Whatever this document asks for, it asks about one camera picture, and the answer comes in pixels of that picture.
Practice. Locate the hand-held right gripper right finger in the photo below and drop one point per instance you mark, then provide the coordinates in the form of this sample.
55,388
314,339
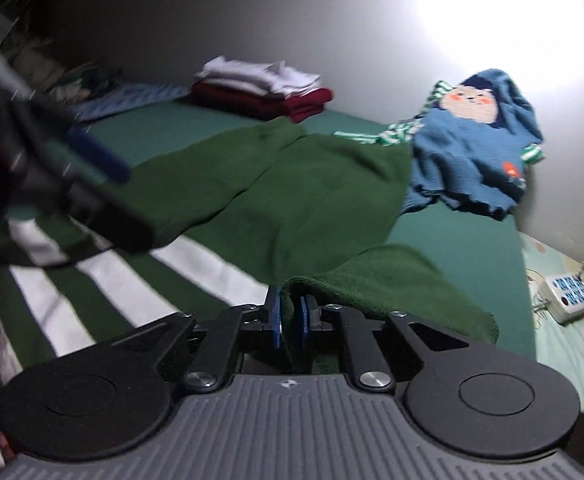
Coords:
304,322

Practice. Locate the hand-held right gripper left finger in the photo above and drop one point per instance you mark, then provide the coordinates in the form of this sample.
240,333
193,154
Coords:
274,320

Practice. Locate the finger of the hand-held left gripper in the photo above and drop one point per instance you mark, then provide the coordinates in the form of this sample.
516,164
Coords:
101,160
116,225

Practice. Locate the green white striped sweater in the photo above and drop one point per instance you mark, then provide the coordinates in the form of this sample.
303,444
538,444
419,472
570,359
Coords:
272,185

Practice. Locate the blue patterned cloth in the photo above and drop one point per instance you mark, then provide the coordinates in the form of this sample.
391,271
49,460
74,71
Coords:
131,97

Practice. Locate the cluttered pile of belongings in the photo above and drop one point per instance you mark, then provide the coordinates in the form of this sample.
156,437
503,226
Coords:
46,70

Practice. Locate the white folded garment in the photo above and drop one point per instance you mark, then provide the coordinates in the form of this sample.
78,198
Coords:
252,72

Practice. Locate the dark red folded sweater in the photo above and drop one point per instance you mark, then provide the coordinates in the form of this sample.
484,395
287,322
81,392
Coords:
272,102

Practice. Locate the green white thin-striped shirt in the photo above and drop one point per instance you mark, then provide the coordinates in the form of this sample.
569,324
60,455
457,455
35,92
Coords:
397,132

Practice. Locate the blue knit bear sweater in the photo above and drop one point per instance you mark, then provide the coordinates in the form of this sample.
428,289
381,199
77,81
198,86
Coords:
462,160

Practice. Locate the white power strip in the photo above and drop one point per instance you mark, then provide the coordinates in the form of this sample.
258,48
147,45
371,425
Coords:
562,305

